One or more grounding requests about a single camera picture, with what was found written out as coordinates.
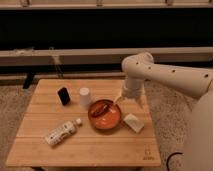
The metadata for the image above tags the white paper cup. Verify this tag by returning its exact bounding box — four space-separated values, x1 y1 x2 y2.
79 87 92 108

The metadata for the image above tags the black cable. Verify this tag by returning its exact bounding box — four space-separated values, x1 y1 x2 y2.
165 152 184 171

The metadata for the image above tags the brown sausage in bowl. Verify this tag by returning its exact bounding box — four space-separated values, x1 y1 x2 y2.
91 104 109 117

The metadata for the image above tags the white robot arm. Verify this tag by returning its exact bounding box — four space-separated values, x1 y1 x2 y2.
116 52 213 171

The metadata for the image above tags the wooden table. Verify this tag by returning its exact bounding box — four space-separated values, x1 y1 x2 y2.
6 79 161 167

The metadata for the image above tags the grey bench rail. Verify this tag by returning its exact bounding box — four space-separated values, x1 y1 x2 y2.
0 47 213 66

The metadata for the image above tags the orange ceramic bowl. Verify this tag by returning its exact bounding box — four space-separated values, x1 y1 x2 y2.
88 99 122 130

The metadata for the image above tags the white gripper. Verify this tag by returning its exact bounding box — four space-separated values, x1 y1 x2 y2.
114 77 143 108

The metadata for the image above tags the white plastic bottle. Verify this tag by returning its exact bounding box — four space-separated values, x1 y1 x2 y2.
45 118 82 147

